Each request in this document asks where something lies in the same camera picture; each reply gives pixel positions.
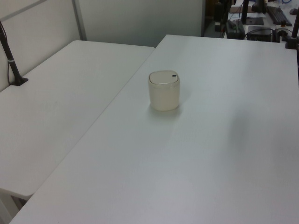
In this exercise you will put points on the beige mini trash bin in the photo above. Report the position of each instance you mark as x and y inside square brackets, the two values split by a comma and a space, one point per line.
[164, 98]

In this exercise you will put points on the beige trash bin lid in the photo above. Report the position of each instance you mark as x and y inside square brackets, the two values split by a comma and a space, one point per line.
[163, 77]

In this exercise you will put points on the white side table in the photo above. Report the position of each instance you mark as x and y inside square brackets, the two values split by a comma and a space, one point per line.
[58, 102]

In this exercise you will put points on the black box with green light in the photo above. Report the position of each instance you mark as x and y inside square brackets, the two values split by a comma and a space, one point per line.
[234, 29]

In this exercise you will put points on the black electronics box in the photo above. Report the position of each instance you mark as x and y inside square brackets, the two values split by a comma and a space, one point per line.
[259, 33]

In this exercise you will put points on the white partition panel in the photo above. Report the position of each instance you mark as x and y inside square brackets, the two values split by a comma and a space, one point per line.
[35, 35]

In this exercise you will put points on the black monitor stand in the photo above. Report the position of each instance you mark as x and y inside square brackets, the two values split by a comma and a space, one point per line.
[253, 20]

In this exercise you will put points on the black pole stand with base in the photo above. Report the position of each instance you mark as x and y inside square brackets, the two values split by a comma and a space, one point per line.
[11, 63]

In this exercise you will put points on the black pole with table clamp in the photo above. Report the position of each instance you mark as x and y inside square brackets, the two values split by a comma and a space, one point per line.
[292, 39]

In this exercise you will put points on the black keyboard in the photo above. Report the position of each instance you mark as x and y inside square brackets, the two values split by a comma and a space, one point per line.
[279, 15]

